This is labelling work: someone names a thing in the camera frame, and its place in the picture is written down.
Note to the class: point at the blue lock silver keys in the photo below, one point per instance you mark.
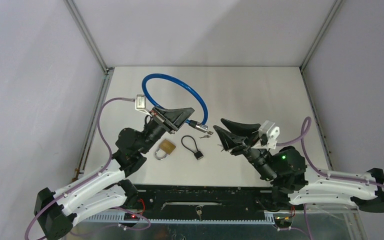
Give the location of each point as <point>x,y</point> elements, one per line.
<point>208,134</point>

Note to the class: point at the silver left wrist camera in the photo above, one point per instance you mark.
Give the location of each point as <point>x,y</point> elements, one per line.
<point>140,102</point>

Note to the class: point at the black cable lock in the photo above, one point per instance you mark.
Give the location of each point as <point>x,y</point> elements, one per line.
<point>190,144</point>

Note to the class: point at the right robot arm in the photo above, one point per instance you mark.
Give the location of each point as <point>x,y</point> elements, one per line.
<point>294,179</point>

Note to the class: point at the brass padlock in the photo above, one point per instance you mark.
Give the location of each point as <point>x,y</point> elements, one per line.
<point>164,149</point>

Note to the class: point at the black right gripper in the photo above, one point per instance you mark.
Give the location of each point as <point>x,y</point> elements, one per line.
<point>231,140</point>

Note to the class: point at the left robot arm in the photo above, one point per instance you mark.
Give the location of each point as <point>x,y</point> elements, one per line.
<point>58,212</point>

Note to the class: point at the padlock key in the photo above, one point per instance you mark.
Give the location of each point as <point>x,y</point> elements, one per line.
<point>199,212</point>

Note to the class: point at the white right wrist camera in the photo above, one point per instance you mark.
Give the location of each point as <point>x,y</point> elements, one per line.
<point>268,133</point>

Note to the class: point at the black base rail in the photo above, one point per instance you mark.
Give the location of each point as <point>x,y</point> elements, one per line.
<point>219,203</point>

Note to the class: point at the blue cable lock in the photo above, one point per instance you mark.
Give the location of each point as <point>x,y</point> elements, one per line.
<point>165,91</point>

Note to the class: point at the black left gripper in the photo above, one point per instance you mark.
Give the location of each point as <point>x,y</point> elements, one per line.
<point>172,120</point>

